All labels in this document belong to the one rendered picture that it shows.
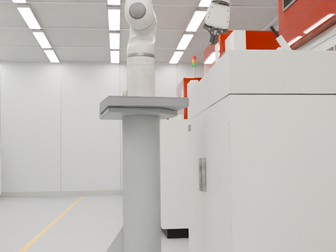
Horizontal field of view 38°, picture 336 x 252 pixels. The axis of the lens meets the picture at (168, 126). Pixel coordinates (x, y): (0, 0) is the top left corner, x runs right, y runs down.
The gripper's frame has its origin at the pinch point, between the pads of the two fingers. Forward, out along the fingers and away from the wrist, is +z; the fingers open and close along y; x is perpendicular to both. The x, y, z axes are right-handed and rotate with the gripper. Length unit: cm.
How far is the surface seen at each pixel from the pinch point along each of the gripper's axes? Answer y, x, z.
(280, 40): -24.1, 14.5, -1.5
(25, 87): 244, -801, -59
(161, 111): 16.0, 6.0, 35.0
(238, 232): -13, 45, 73
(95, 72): 112, -801, -120
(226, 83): -1.1, 41.4, 25.9
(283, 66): -18, 45, 17
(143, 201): 15, -1, 72
